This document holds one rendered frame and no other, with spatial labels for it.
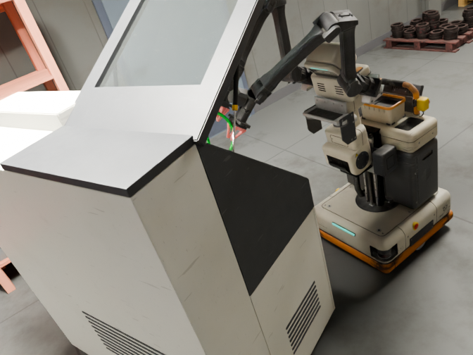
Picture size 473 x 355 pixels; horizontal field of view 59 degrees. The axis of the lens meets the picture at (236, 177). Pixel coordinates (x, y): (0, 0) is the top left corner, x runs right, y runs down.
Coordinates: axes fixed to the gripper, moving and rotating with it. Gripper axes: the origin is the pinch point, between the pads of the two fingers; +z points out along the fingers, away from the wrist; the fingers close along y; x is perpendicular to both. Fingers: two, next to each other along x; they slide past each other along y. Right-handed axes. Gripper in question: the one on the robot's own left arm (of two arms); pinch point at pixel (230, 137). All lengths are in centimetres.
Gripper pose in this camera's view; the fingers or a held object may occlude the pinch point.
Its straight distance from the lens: 185.4
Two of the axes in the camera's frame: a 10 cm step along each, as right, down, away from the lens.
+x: 7.1, 1.8, 6.8
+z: -4.6, 8.5, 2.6
